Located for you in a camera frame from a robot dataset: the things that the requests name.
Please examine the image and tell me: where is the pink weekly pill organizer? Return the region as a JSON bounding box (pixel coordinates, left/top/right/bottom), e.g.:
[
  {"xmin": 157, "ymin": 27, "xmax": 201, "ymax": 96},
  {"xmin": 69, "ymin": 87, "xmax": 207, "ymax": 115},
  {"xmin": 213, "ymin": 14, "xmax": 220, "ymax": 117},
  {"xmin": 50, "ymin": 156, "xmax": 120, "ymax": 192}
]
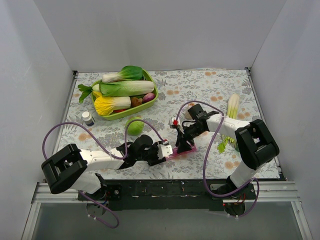
[{"xmin": 165, "ymin": 145, "xmax": 197, "ymax": 160}]

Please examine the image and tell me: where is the white pill bottle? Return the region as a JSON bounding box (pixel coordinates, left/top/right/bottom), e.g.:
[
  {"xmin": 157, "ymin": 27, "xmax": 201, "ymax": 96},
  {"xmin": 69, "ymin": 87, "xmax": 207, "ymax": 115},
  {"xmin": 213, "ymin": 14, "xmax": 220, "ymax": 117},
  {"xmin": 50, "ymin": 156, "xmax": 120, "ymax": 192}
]
[{"xmin": 81, "ymin": 111, "xmax": 95, "ymax": 127}]

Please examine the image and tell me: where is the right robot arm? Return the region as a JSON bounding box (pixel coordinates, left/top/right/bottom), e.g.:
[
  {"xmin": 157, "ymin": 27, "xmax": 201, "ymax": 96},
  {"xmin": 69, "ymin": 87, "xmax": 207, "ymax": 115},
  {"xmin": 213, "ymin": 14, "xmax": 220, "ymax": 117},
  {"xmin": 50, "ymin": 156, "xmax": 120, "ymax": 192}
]
[{"xmin": 169, "ymin": 101, "xmax": 280, "ymax": 199}]

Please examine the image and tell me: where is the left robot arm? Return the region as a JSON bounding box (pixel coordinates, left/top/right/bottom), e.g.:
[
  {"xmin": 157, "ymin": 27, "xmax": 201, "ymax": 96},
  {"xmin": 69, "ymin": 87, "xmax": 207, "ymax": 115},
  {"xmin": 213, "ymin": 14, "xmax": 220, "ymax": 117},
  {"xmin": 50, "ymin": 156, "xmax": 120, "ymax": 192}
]
[{"xmin": 41, "ymin": 134, "xmax": 173, "ymax": 200}]

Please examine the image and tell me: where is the clear pill jar gold lid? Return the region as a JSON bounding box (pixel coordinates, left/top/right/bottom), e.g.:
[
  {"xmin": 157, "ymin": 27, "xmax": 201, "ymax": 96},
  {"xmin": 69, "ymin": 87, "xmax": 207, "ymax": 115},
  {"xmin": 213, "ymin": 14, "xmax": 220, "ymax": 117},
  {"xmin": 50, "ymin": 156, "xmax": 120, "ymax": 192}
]
[{"xmin": 184, "ymin": 110, "xmax": 192, "ymax": 120}]

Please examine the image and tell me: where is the green round cabbage toy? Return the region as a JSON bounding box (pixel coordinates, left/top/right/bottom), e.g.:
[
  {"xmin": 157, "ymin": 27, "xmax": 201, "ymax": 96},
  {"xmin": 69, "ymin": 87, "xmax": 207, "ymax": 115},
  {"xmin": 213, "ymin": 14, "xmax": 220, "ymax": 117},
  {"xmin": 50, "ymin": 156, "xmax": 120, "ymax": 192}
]
[{"xmin": 125, "ymin": 116, "xmax": 145, "ymax": 136}]

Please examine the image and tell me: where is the celery stalk toy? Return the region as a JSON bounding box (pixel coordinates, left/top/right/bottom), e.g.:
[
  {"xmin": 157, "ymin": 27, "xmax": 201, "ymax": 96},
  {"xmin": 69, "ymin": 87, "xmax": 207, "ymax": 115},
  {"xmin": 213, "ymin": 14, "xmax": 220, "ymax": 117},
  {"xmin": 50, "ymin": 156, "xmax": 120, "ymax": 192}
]
[{"xmin": 217, "ymin": 93, "xmax": 240, "ymax": 154}]

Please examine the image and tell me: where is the green glass bottle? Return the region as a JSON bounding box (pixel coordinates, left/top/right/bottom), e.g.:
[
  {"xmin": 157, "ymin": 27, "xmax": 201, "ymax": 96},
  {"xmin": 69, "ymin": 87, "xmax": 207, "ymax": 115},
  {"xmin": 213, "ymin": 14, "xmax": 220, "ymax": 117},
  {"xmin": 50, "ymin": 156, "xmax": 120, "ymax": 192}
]
[{"xmin": 234, "ymin": 142, "xmax": 240, "ymax": 152}]

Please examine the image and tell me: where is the green plastic basket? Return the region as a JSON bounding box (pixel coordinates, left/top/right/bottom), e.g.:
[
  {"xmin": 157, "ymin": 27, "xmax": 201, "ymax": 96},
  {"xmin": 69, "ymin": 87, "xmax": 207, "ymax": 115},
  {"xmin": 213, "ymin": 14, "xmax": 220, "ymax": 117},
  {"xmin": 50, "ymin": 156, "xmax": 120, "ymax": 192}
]
[{"xmin": 90, "ymin": 69, "xmax": 159, "ymax": 121}]

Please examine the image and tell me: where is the floral table mat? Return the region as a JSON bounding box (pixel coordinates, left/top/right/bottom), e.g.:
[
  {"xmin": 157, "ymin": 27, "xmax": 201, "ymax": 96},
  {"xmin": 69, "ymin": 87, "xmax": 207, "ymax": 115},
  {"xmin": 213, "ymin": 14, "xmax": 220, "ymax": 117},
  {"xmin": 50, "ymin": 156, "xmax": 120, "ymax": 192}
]
[{"xmin": 55, "ymin": 69, "xmax": 261, "ymax": 180}]

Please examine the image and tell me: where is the red pepper toy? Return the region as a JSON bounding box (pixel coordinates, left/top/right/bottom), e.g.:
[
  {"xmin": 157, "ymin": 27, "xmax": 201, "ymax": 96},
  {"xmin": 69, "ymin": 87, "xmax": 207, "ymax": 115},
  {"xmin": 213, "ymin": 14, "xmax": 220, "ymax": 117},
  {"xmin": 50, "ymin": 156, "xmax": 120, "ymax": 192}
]
[{"xmin": 113, "ymin": 109, "xmax": 127, "ymax": 113}]

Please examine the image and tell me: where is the purple onion toy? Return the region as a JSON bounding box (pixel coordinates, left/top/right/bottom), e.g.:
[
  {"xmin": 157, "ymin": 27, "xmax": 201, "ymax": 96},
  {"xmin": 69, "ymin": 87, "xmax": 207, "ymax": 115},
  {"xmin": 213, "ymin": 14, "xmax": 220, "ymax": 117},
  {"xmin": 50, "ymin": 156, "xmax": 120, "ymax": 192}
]
[{"xmin": 142, "ymin": 92, "xmax": 156, "ymax": 103}]

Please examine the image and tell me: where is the yellow cabbage toy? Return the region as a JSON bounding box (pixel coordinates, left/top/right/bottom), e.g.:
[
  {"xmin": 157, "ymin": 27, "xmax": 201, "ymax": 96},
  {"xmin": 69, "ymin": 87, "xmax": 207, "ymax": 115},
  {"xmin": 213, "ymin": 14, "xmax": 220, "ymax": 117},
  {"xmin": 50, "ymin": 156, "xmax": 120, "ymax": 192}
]
[{"xmin": 94, "ymin": 96, "xmax": 131, "ymax": 116}]

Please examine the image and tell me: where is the napa cabbage toy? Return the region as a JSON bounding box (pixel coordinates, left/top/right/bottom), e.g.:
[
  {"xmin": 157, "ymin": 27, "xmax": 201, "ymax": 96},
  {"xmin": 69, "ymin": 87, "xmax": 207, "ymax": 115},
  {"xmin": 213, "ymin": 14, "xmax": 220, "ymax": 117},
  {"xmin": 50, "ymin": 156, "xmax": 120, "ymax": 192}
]
[{"xmin": 99, "ymin": 80, "xmax": 155, "ymax": 97}]

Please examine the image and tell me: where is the bok choy toy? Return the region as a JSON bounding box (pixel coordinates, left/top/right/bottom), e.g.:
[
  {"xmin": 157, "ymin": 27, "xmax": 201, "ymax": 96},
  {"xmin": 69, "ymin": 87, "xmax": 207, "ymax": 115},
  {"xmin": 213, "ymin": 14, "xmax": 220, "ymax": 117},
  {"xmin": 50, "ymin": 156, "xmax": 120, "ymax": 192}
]
[{"xmin": 102, "ymin": 65, "xmax": 143, "ymax": 83}]

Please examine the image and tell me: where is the white radish with leaves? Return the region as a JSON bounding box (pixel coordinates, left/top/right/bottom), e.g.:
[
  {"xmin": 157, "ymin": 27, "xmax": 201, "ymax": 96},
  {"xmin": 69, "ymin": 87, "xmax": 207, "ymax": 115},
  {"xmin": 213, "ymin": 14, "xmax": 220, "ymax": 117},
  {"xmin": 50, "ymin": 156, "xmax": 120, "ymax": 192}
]
[{"xmin": 77, "ymin": 84, "xmax": 100, "ymax": 104}]

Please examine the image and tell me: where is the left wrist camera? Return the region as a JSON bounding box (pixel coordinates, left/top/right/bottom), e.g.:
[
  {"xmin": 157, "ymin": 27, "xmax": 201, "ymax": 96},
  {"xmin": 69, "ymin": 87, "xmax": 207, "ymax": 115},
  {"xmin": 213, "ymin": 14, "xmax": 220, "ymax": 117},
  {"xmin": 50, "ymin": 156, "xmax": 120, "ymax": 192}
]
[{"xmin": 157, "ymin": 140, "xmax": 173, "ymax": 159}]

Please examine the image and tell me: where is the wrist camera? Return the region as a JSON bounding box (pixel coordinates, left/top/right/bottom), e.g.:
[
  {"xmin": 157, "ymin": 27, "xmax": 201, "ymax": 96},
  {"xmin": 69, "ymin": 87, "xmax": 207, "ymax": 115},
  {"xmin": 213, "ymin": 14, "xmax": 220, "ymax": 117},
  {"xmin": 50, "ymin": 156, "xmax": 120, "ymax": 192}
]
[
  {"xmin": 157, "ymin": 140, "xmax": 173, "ymax": 159},
  {"xmin": 169, "ymin": 117, "xmax": 181, "ymax": 129}
]

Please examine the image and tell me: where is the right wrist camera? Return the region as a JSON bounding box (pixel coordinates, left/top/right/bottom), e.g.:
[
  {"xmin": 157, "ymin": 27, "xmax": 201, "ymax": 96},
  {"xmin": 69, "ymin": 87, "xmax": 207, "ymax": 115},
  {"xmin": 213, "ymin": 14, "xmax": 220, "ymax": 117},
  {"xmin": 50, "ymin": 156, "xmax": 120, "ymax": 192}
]
[{"xmin": 169, "ymin": 117, "xmax": 181, "ymax": 129}]

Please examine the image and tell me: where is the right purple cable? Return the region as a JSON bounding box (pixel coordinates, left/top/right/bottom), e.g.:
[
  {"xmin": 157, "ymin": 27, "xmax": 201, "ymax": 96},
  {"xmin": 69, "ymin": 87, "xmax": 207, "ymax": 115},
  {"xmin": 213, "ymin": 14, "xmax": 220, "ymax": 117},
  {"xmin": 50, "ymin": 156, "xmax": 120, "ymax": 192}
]
[{"xmin": 175, "ymin": 100, "xmax": 261, "ymax": 218}]

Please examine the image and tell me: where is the black base frame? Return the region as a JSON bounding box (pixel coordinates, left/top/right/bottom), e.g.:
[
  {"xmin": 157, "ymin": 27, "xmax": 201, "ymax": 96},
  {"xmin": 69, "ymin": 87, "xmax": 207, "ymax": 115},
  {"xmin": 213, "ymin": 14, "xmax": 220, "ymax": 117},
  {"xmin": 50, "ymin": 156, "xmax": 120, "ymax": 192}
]
[{"xmin": 76, "ymin": 179, "xmax": 259, "ymax": 215}]

